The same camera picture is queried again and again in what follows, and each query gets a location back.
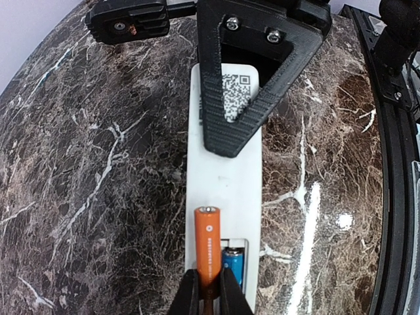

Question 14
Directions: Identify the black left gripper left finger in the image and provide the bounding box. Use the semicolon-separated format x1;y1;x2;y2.
167;269;200;315

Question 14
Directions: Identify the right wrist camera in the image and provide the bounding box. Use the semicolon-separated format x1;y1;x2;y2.
85;1;196;45

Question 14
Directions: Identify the orange AA battery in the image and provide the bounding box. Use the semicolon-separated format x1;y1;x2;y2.
194;206;222;314

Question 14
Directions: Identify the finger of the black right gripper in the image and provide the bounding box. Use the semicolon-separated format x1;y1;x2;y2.
196;1;324;158

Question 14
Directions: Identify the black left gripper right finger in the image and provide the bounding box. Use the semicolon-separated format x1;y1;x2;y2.
219;268;253;315

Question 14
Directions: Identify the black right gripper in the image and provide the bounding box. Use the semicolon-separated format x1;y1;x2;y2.
287;0;331;36

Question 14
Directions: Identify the white remote control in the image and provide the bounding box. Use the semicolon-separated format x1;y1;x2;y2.
184;65;262;313

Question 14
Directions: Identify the blue AA battery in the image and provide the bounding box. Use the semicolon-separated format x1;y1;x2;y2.
222;247;245;288

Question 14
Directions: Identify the black front rail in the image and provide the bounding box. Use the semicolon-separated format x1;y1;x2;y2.
341;1;419;314

